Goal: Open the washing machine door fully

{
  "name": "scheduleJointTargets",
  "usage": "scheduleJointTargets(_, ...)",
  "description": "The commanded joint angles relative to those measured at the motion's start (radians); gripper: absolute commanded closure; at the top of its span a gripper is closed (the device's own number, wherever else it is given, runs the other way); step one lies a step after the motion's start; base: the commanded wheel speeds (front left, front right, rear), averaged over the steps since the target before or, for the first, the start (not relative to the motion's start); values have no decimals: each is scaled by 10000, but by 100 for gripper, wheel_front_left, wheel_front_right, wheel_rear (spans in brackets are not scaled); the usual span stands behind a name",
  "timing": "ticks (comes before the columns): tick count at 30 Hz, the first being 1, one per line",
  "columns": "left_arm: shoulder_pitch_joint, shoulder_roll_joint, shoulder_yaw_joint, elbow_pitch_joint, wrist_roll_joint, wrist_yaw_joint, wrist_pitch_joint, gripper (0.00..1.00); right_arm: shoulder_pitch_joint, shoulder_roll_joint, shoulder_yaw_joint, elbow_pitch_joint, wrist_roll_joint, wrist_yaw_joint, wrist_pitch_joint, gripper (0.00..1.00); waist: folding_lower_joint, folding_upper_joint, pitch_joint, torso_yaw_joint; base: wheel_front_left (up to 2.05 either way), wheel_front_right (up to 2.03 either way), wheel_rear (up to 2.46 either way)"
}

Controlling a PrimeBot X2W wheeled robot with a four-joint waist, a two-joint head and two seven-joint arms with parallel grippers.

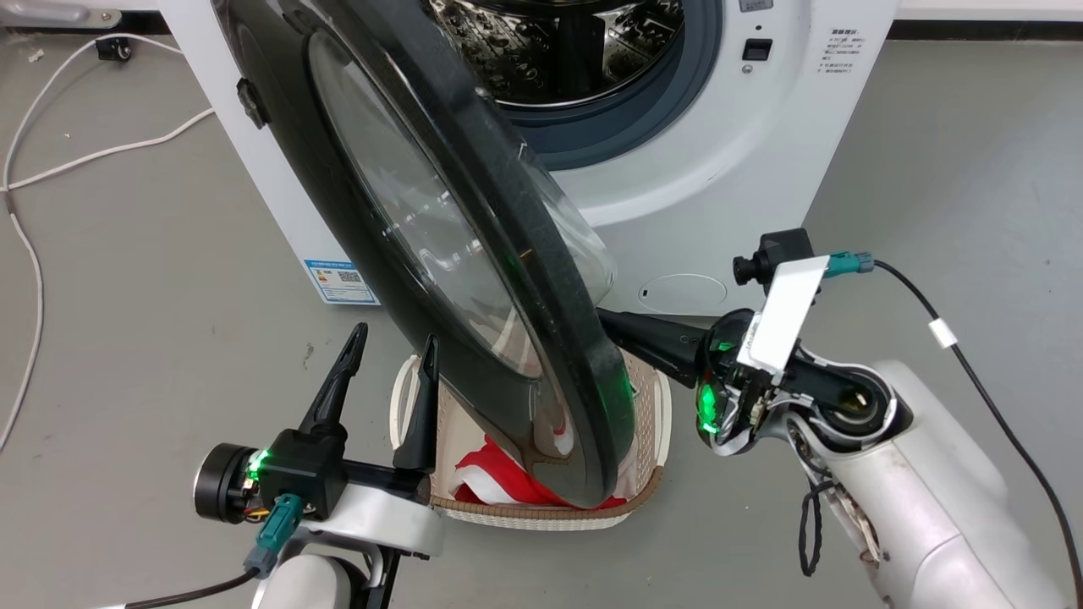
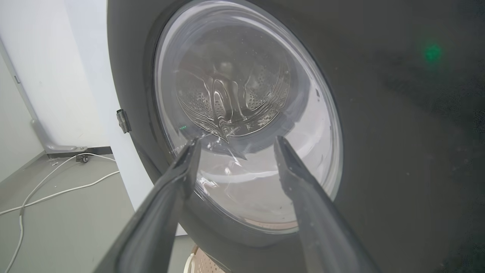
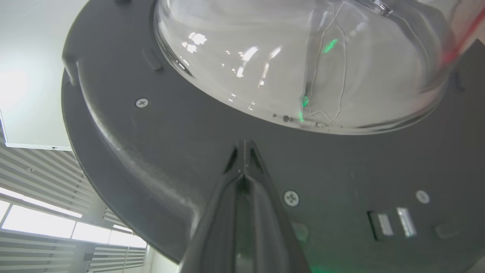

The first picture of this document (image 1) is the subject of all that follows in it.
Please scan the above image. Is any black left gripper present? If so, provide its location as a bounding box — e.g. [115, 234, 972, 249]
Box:
[194, 322, 442, 524]

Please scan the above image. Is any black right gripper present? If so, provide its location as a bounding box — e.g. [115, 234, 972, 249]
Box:
[596, 308, 826, 458]

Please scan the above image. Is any black round glass washer door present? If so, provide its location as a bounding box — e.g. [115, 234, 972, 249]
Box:
[212, 0, 638, 509]

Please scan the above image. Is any white front-load washing machine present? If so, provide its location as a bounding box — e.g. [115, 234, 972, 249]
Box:
[157, 0, 901, 319]

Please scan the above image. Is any white woven laundry basket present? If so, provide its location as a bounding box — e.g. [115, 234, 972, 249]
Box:
[388, 347, 673, 533]

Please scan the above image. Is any blue energy label sticker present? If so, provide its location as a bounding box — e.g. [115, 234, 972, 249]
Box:
[304, 257, 380, 306]

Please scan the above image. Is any red and white cloth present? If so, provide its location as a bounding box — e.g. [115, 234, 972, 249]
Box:
[448, 434, 629, 511]

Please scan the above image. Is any steel washer drum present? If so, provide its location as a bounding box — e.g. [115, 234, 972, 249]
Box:
[427, 0, 686, 108]

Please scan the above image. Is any grey flat object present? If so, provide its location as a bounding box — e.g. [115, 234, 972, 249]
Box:
[0, 0, 124, 31]

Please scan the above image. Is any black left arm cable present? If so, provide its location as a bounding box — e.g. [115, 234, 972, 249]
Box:
[91, 494, 305, 609]

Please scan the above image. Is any white floor cable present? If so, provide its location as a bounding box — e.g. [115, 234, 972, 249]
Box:
[0, 32, 217, 454]

